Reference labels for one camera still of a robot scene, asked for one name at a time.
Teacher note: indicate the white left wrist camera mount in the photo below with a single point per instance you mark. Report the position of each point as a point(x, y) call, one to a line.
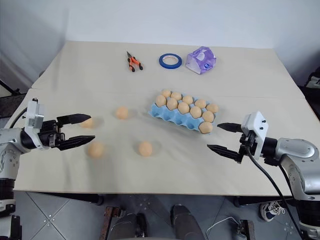
point(33, 112)

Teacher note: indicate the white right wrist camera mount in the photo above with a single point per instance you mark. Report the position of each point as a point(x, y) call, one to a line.
point(257, 125)

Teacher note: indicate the white dark sneaker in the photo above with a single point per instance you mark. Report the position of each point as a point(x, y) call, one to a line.
point(271, 211)

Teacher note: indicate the tan egg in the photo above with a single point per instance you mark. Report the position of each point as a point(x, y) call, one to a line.
point(172, 103)
point(166, 93)
point(176, 95)
point(213, 108)
point(122, 112)
point(187, 99)
point(88, 124)
point(195, 112)
point(183, 107)
point(95, 149)
point(200, 103)
point(161, 100)
point(145, 148)
point(208, 116)
point(206, 127)

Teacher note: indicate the orange black pliers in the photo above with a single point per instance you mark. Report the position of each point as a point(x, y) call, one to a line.
point(132, 61)

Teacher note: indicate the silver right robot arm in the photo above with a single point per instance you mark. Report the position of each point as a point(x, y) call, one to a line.
point(297, 160)

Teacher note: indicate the blue egg carton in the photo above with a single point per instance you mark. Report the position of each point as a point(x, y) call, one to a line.
point(162, 113)

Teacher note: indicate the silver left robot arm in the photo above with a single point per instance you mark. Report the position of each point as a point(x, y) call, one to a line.
point(10, 150)

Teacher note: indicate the blue tape roll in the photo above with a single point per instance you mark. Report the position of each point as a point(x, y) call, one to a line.
point(170, 66)

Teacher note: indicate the rusty metal frame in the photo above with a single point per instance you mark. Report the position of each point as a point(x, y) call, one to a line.
point(109, 220)
point(247, 228)

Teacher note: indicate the dark rounded shape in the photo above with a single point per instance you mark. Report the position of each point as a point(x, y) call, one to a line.
point(183, 222)
point(130, 226)

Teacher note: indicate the black equipment case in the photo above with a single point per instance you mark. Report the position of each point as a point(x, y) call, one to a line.
point(311, 86)

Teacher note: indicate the black table caster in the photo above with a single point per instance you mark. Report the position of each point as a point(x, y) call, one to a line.
point(241, 200)
point(97, 199)

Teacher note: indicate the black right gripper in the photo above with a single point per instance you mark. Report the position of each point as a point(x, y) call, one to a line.
point(248, 143)

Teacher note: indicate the dark metal stand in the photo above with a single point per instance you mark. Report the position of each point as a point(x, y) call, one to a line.
point(7, 100)

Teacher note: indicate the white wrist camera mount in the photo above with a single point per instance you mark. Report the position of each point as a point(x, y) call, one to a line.
point(33, 112)
point(257, 125)

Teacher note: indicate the purple clear plastic bag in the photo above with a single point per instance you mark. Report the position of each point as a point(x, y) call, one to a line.
point(200, 60)

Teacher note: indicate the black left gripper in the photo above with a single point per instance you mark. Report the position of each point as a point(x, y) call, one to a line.
point(48, 135)

